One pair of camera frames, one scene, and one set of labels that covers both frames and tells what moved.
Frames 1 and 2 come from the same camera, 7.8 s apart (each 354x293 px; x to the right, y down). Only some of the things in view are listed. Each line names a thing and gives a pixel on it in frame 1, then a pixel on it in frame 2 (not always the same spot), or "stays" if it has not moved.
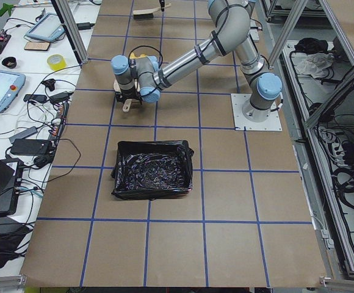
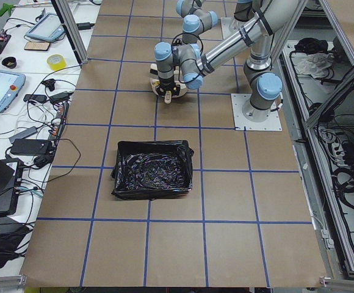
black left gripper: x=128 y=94 → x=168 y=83
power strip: x=61 y=118 stays
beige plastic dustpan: x=132 y=104 → x=155 y=83
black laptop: x=1 y=181 stays
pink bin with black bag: x=149 y=170 stays
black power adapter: x=30 y=147 stays
